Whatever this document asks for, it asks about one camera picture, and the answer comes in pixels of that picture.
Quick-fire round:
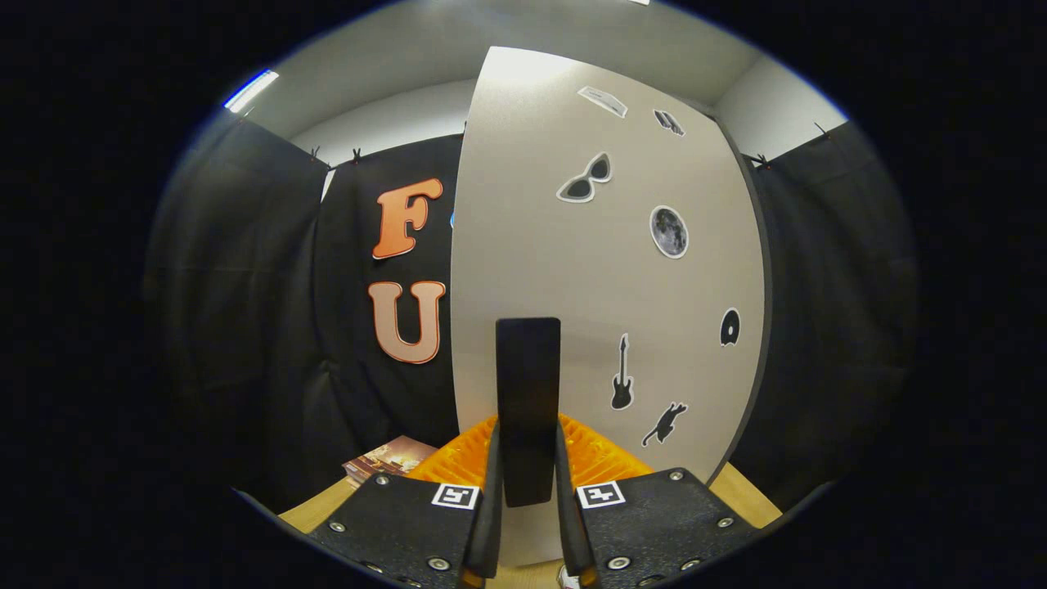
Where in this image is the beige shoe cabinet door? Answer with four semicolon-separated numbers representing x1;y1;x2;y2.
450;47;766;567

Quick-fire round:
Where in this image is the narrow ceiling light panel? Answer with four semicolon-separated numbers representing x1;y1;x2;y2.
224;70;280;114

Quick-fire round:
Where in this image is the brown book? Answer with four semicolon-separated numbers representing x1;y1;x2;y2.
342;435;438;488

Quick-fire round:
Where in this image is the black backdrop cloth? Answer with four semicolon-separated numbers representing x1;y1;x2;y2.
143;110;921;512

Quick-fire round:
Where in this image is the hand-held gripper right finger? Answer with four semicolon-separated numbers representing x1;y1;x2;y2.
556;413;762;589

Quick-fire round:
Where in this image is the black door handle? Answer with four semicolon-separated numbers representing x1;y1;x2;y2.
496;317;562;508

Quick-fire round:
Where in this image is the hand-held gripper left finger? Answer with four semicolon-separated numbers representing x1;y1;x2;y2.
309;417;504;589

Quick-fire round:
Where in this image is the row of black cloth clips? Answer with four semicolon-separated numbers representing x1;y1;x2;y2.
311;123;831;169

